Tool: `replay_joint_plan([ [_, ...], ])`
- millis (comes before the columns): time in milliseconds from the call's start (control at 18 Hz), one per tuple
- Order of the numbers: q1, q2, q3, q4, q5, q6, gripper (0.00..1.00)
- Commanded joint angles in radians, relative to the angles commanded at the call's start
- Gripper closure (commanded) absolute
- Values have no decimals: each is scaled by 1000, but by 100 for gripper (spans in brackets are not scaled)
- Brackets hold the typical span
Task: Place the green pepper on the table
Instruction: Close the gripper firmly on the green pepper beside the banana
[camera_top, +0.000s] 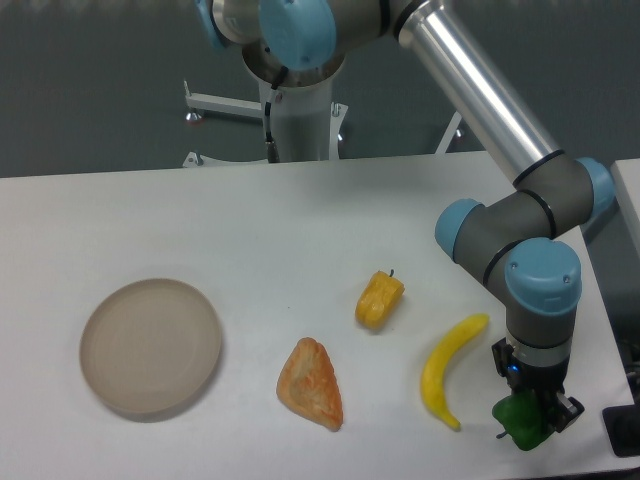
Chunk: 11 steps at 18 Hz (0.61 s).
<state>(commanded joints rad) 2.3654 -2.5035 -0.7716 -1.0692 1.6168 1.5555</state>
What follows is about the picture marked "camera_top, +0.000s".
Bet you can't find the beige round plate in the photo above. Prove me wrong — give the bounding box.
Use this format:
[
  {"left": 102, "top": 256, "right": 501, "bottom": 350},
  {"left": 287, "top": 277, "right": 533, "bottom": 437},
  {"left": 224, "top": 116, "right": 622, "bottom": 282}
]
[{"left": 79, "top": 278, "right": 223, "bottom": 421}]

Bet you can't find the yellow toy bell pepper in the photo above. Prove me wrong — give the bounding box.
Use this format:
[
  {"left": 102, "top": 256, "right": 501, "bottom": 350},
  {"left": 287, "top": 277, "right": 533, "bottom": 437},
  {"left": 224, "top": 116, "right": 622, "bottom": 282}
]
[{"left": 354, "top": 269, "right": 405, "bottom": 331}]

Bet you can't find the yellow toy banana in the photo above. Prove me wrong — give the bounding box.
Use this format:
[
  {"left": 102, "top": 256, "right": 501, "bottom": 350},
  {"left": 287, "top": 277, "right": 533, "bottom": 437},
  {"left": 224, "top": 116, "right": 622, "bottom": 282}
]
[{"left": 419, "top": 313, "right": 490, "bottom": 432}]

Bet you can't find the black cable on pedestal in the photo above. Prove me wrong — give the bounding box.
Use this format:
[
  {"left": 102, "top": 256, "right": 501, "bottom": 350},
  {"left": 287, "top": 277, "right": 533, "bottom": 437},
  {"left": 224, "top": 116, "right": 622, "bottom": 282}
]
[{"left": 263, "top": 64, "right": 290, "bottom": 162}]

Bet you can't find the black device at right edge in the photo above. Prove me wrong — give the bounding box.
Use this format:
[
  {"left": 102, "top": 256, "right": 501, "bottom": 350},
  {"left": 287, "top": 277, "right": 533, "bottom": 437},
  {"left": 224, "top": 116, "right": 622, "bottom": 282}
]
[{"left": 602, "top": 405, "right": 639, "bottom": 458}]

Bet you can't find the orange toy pastry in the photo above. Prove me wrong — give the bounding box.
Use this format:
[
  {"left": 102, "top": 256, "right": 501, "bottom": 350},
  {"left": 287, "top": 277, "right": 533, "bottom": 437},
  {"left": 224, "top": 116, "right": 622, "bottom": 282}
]
[{"left": 276, "top": 337, "right": 344, "bottom": 432}]

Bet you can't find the green toy bell pepper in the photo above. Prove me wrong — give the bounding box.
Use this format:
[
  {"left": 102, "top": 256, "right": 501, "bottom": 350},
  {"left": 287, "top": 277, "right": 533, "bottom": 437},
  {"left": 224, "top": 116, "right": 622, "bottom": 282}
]
[{"left": 492, "top": 390, "right": 553, "bottom": 451}]

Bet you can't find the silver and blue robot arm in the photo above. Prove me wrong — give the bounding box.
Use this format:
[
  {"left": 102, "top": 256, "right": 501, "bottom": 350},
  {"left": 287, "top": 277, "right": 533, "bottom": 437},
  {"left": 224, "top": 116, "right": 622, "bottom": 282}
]
[{"left": 195, "top": 1, "right": 615, "bottom": 433}]

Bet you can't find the white side table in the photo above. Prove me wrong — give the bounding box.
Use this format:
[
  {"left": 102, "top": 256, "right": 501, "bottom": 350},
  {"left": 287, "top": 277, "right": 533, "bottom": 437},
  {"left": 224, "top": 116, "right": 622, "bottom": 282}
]
[{"left": 612, "top": 158, "right": 640, "bottom": 243}]

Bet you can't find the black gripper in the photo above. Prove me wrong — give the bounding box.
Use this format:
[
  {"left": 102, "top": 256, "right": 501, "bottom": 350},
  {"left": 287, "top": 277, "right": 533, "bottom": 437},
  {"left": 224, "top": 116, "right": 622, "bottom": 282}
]
[{"left": 491, "top": 337, "right": 584, "bottom": 433}]

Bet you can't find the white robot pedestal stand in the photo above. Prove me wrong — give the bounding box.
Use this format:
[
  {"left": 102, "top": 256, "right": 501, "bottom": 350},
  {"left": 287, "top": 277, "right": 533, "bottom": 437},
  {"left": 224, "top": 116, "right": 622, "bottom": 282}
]
[{"left": 180, "top": 47, "right": 466, "bottom": 169}]

